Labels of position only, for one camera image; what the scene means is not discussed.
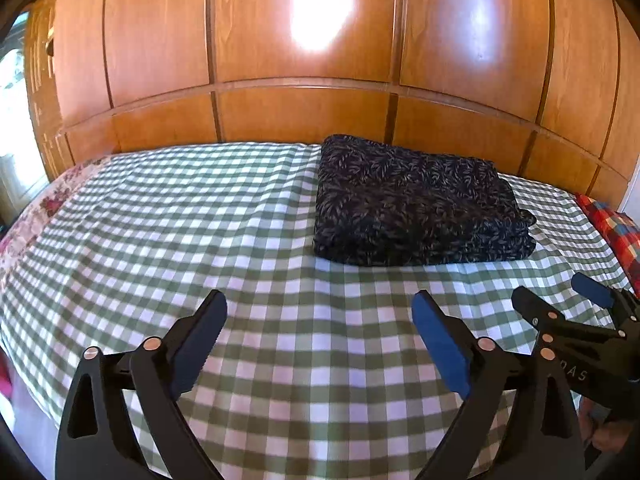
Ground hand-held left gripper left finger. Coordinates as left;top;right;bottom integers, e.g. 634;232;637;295
55;289;229;480

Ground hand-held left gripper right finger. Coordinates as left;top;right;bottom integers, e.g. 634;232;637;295
411;290;587;480

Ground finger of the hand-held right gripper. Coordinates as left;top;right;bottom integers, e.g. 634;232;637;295
571;272;640;333
511;286;621;343

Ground dark leaf-print pants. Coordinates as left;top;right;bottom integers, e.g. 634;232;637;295
312;134;538;267

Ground person's right hand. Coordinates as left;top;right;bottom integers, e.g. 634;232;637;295
580;400;632;468

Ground red plaid pillow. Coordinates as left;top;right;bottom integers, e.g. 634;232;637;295
574;192;640;297

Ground green checked bed sheet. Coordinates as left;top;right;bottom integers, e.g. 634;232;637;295
0;141;637;480

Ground pink cloth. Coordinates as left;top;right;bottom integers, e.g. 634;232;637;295
0;349;17;403

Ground floral blanket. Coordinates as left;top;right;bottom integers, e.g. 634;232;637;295
0;156;111;281

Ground bright window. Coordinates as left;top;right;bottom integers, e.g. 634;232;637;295
0;10;51;223

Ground wooden wardrobe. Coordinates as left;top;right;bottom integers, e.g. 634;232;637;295
22;0;640;211

